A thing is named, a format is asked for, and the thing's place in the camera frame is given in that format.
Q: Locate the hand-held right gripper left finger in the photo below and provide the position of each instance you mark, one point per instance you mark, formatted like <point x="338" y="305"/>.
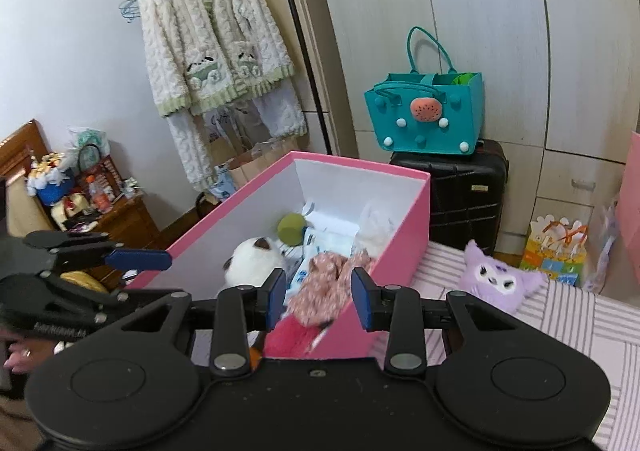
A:
<point x="274" y="301"/>

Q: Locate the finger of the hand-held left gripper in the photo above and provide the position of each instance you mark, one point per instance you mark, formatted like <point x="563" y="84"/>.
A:
<point x="140" y="261"/>
<point x="60" y="298"/>

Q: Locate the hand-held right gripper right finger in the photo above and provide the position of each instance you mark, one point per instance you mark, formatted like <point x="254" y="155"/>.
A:
<point x="365" y="298"/>

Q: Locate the pink floral cloth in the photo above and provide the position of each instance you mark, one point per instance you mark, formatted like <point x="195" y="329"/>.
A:
<point x="327" y="286"/>

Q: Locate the pink fluffy strawberry plush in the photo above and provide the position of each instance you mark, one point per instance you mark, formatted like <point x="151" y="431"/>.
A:
<point x="292" y="338"/>

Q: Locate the white panda plush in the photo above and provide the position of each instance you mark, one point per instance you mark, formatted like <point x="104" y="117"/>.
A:
<point x="250" y="263"/>

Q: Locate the white tissue pack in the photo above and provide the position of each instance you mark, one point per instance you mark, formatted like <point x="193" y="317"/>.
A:
<point x="330" y="243"/>

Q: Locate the pink cardboard box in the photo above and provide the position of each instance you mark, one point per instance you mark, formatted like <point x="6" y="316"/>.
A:
<point x="405" y="241"/>

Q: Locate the olive green plush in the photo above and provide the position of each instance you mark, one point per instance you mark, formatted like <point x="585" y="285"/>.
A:
<point x="291" y="229"/>

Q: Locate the person's left hand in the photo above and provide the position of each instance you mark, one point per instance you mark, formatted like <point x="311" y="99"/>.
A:
<point x="27" y="356"/>

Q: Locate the yellow round object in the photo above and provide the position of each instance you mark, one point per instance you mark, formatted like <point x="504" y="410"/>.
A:
<point x="82" y="281"/>

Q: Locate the wooden dresser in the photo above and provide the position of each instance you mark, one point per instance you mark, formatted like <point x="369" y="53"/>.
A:
<point x="130" y="226"/>

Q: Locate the red drink bottle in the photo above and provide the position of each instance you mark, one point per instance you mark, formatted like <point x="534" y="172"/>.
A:
<point x="100" y="196"/>

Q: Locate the blue wrapped bouquet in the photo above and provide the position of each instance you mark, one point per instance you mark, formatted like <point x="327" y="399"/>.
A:
<point x="50" y="181"/>

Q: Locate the purple plush toy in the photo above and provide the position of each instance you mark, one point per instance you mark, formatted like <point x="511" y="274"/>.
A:
<point x="495" y="276"/>

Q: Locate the green white plastic bag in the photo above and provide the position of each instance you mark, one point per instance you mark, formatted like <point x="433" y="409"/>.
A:
<point x="90" y="138"/>

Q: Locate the black suitcase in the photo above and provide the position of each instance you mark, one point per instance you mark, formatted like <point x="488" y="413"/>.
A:
<point x="460" y="201"/>

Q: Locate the brown paper bag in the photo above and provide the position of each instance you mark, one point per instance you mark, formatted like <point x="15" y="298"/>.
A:
<point x="255" y="163"/>

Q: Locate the teal felt tote bag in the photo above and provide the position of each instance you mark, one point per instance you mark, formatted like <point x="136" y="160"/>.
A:
<point x="425" y="116"/>

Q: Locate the colourful gift bag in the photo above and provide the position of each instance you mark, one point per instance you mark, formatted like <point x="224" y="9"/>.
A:
<point x="552" y="251"/>

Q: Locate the pink striped tablecloth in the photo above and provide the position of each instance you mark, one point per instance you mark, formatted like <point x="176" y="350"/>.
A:
<point x="575" y="331"/>

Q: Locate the cream fluffy cardigan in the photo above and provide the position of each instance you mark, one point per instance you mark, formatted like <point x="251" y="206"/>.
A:
<point x="200" y="41"/>

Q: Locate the clear plastic bag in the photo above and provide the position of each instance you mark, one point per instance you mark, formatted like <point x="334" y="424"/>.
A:
<point x="602" y="251"/>

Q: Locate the beige wooden panel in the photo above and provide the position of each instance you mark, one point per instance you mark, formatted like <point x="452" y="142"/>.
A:
<point x="320" y="56"/>

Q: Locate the black metal clothes rack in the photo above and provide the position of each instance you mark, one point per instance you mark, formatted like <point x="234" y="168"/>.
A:
<point x="300" y="31"/>

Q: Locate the pink tote bag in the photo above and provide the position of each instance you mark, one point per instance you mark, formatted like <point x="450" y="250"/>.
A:
<point x="631" y="201"/>

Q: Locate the beige wardrobe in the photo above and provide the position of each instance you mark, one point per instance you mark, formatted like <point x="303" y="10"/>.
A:
<point x="490" y="6"/>

